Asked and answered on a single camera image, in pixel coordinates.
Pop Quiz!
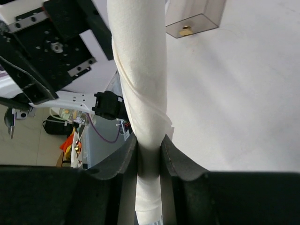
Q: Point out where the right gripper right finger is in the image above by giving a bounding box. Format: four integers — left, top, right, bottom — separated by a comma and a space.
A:
160, 137, 300, 225

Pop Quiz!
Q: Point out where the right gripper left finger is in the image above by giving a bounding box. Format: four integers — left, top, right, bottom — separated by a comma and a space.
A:
0, 135, 137, 225

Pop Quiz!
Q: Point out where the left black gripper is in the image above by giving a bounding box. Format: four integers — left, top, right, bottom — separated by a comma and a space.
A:
0, 0, 113, 105

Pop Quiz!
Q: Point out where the white paper napkin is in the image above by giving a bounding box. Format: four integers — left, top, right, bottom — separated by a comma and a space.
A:
107, 0, 172, 225

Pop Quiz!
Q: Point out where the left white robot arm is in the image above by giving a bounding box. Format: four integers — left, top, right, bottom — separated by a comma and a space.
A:
0, 0, 125, 119

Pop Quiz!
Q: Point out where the black bag in background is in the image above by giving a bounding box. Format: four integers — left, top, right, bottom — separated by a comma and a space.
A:
42, 116, 73, 136

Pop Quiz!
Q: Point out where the orange cloth in background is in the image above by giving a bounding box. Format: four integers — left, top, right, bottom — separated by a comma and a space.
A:
60, 132, 82, 164

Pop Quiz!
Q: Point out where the transparent brown plastic tray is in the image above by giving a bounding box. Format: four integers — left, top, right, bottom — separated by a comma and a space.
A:
165, 0, 226, 38

